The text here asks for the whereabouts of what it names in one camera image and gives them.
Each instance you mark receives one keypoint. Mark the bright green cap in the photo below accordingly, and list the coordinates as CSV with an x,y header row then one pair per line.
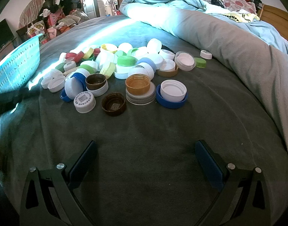
x,y
126,61

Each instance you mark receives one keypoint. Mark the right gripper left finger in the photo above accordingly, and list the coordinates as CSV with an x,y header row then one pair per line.
x,y
37,206

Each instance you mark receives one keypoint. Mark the black television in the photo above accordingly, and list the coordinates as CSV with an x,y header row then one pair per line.
x,y
6,34

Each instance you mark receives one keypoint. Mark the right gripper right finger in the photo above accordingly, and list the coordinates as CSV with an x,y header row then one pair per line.
x,y
241,195

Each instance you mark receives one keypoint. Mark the light blue grey duvet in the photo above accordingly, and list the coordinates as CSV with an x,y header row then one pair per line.
x,y
255,51

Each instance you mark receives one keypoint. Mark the clear flat lid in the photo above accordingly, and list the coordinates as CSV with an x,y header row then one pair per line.
x,y
144,99

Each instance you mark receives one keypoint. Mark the amber orange open cap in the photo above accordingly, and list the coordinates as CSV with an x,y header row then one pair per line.
x,y
138,84

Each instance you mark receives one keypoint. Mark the brown cap on white cap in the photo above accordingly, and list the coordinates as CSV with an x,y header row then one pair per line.
x,y
95,81

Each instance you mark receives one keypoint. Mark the large blue cap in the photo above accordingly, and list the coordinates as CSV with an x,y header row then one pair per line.
x,y
168,102

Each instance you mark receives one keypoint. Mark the light blue perforated basket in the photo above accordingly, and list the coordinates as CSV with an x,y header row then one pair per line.
x,y
20,64

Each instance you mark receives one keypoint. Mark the cluttered side table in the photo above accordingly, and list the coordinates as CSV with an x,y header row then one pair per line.
x,y
49,18

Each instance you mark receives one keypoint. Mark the white cap in blue cap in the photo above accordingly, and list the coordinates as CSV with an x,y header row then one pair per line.
x,y
173,89

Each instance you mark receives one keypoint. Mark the wooden headboard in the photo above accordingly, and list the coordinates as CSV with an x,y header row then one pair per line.
x,y
276,17

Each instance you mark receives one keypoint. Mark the dark brown open cap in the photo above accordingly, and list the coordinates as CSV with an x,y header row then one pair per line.
x,y
114,104

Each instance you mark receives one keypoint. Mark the white QR code cap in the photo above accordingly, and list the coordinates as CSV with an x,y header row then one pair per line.
x,y
84,102

